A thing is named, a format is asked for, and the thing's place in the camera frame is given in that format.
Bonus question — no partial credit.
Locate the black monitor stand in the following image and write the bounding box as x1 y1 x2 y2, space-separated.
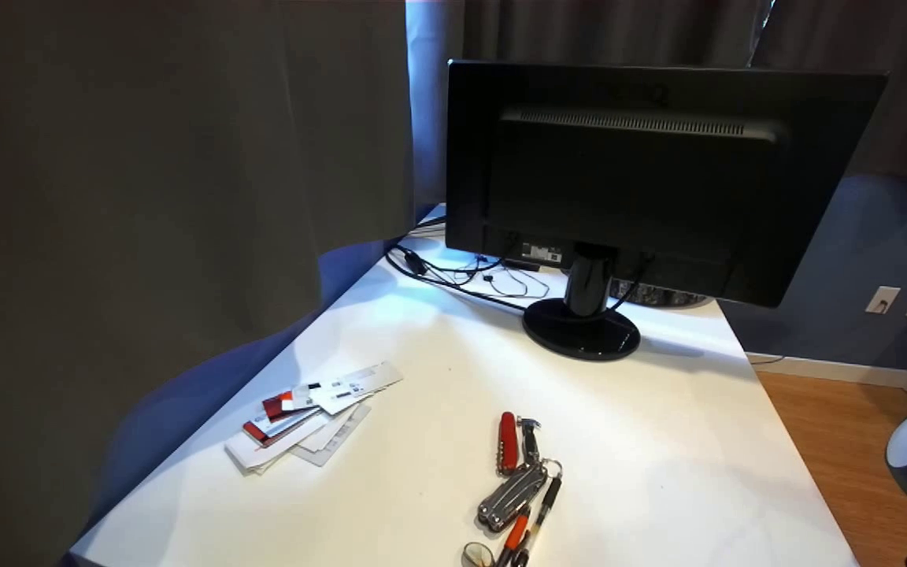
520 243 644 366

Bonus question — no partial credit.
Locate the long white card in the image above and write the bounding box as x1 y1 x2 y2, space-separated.
301 360 405 418

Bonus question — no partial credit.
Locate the red pocket knife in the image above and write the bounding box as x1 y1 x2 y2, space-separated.
494 408 527 471

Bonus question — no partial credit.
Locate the silver key clip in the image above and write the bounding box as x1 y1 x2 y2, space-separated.
512 417 548 465

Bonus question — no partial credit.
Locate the plain white card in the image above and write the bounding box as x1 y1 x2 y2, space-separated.
291 404 373 471

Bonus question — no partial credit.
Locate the white card with red patch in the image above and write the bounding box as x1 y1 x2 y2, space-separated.
259 385 321 427

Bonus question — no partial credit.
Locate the dark object behind monitor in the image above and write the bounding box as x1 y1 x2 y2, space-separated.
606 278 714 311

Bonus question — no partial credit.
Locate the grey metal multitool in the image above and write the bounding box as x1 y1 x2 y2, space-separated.
471 463 550 535

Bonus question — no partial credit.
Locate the black slim key fob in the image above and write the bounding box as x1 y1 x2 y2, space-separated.
521 455 569 555

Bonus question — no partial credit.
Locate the black computer monitor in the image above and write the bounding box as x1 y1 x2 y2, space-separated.
443 55 891 311

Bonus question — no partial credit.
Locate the large grey curtain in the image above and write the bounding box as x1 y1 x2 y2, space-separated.
0 0 415 567

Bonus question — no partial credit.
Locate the white baseboard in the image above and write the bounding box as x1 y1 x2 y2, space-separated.
747 348 907 393

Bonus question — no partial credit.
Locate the black cable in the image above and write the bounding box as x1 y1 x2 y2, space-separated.
380 215 542 317

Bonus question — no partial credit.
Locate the thin looped cable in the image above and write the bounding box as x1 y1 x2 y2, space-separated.
482 264 558 303

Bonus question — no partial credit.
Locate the orange handled tool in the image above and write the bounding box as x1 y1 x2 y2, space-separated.
491 508 535 567

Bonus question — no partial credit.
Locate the white wall outlet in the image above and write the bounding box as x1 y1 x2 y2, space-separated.
864 284 904 317

